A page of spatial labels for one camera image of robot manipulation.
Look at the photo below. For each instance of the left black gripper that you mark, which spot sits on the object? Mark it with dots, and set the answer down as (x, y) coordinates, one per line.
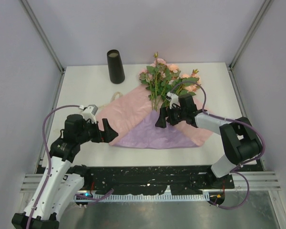
(109, 133)

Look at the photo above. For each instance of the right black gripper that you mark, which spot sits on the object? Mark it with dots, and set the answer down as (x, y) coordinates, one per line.
(161, 122)

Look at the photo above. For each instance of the purple wrapping paper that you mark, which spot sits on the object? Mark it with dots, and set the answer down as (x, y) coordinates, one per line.
(133, 118)

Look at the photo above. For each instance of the cream gold-lettered ribbon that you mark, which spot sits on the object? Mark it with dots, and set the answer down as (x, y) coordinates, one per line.
(115, 96)

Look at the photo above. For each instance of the pink flower bunch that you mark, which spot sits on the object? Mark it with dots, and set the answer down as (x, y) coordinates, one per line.
(161, 77)

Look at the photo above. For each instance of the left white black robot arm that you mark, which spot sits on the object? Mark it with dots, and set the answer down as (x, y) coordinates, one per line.
(61, 181)

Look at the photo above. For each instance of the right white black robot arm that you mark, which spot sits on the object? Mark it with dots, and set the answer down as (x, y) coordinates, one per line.
(240, 141)

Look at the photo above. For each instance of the black conical vase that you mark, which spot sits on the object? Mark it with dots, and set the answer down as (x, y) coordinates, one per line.
(115, 67)

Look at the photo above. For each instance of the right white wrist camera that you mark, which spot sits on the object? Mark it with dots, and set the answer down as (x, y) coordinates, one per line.
(172, 98)

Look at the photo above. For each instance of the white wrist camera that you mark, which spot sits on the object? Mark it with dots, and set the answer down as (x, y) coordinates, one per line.
(89, 112)
(172, 98)

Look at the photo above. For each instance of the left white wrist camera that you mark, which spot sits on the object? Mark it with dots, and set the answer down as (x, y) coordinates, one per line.
(89, 112)

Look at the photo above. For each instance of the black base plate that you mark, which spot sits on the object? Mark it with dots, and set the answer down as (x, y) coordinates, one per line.
(154, 180)

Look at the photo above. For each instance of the white slotted cable duct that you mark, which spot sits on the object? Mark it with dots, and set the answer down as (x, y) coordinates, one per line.
(166, 197)

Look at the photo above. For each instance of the right aluminium frame post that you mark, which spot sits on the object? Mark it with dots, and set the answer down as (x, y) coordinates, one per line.
(264, 8)

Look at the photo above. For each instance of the aluminium frame post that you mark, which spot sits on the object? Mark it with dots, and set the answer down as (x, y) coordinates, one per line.
(40, 31)
(264, 8)

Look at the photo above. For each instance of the aluminium front rail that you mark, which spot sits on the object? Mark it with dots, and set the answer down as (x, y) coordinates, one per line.
(258, 181)

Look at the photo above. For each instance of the left aluminium frame post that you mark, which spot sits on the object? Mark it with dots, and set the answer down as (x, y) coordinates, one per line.
(40, 31)

